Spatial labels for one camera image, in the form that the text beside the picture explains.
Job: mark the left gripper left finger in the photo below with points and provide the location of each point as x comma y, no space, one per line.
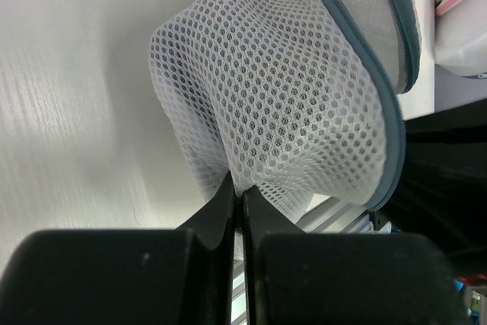
112,276

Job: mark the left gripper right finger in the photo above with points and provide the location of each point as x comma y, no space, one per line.
297,278

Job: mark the white mesh bag blue trim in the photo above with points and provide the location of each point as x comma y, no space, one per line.
296,97

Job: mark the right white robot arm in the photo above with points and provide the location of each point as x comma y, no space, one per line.
442,190

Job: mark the white mesh bag pink trim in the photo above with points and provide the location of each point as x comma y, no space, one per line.
460,37

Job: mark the aluminium mounting rail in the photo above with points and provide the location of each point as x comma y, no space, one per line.
325,215

